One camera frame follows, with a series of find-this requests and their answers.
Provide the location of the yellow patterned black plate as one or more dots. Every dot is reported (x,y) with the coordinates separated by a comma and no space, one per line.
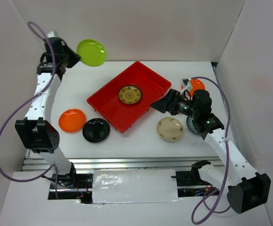
(130,94)

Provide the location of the white taped cover panel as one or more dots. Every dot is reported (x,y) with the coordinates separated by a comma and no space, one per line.
(134,186)

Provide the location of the blue patterned plate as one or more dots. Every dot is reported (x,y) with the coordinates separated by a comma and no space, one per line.
(195,127)

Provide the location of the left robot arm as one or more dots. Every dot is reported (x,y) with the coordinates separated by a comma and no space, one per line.
(35,130)

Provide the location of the aluminium rail frame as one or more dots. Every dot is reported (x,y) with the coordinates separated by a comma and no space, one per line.
(140,146)

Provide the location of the red plastic bin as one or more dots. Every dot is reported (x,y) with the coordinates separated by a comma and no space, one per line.
(106,102)

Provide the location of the orange plate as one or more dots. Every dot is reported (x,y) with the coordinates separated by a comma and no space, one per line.
(72,120)
(191,85)

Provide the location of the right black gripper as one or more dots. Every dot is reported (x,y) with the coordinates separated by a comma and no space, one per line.
(169,103)

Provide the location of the cream floral plate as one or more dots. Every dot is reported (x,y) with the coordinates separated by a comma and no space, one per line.
(170,129)

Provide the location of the green plate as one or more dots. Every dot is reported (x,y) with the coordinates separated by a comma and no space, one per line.
(92,52)

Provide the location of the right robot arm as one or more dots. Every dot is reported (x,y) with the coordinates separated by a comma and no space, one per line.
(245,188)

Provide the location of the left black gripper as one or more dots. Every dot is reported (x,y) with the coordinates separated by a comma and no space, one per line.
(75,58)

